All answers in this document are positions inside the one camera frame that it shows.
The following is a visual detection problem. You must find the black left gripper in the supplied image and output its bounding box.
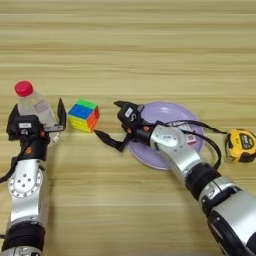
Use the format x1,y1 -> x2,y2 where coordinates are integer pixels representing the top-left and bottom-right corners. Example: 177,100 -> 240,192
6,97 -> 67,144

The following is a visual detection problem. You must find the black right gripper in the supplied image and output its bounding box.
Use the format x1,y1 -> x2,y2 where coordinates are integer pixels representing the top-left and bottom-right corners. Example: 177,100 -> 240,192
93,100 -> 158,152

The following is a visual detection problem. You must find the clear bottle with red cap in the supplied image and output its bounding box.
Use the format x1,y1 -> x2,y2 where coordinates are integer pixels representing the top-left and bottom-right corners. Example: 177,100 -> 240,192
14,80 -> 64,148

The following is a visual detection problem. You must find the multicolour puzzle cube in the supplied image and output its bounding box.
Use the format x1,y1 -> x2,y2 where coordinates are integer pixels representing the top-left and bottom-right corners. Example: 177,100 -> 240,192
67,98 -> 101,133

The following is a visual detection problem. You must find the purple round plate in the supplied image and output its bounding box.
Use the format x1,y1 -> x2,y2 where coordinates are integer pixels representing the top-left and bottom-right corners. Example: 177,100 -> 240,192
128,100 -> 205,171

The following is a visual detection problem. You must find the black tape measure wrist strap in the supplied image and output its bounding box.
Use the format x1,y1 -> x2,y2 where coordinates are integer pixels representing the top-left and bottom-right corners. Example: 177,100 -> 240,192
165,119 -> 229,136

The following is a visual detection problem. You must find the yellow black tape measure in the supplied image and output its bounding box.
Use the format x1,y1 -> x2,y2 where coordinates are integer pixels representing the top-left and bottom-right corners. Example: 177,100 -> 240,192
224,128 -> 256,164

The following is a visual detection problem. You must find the black labelled box left gripper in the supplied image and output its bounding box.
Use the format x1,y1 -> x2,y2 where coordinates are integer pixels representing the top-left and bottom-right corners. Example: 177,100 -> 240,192
17,115 -> 43,135

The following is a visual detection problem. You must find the black labelled box gripper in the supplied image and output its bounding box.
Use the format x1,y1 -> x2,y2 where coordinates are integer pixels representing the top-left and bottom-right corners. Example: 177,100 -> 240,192
117,102 -> 143,127
17,115 -> 43,135

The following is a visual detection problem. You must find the black labelled box right gripper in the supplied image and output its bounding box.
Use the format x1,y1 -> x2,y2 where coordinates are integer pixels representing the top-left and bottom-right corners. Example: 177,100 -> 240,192
117,102 -> 143,127

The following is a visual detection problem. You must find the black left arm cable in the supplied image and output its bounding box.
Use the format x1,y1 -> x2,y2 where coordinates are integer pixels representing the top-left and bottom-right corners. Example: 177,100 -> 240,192
0,139 -> 32,184

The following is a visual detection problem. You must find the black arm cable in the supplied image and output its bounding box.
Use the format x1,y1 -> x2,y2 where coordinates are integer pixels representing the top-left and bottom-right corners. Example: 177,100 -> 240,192
0,139 -> 32,184
181,129 -> 223,170

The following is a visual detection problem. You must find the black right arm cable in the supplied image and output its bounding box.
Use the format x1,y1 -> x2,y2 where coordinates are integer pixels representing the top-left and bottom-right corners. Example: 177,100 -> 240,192
181,129 -> 223,170

